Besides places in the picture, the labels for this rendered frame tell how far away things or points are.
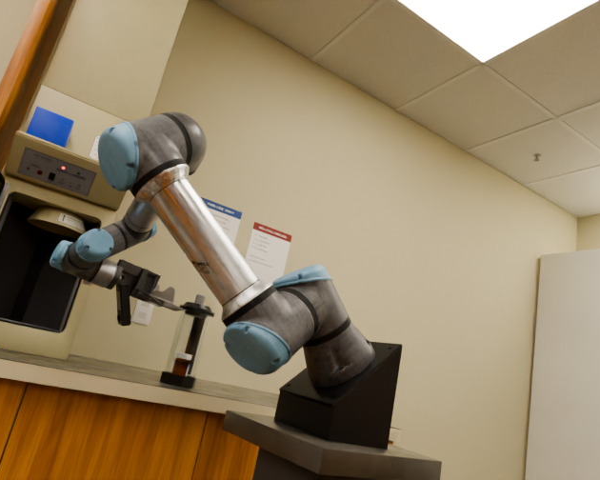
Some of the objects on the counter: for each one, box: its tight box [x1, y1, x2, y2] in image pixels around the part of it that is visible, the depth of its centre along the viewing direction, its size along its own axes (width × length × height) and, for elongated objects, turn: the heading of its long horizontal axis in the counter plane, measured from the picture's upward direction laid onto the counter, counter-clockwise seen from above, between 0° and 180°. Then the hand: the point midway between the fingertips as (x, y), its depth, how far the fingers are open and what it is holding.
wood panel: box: [0, 0, 73, 171], centre depth 151 cm, size 49×3×140 cm, turn 67°
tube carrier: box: [164, 305, 214, 378], centre depth 141 cm, size 11×11×21 cm
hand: (172, 310), depth 138 cm, fingers open, 14 cm apart
